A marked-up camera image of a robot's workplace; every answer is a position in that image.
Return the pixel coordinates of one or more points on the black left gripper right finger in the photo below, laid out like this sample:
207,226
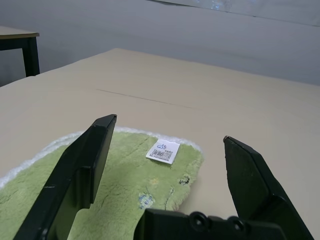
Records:
250,180

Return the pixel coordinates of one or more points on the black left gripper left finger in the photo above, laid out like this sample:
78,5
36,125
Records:
75,170

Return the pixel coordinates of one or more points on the green towel with white label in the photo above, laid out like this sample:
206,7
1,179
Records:
130,170

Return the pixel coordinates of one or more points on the side table with black legs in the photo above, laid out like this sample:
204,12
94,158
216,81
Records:
30,57

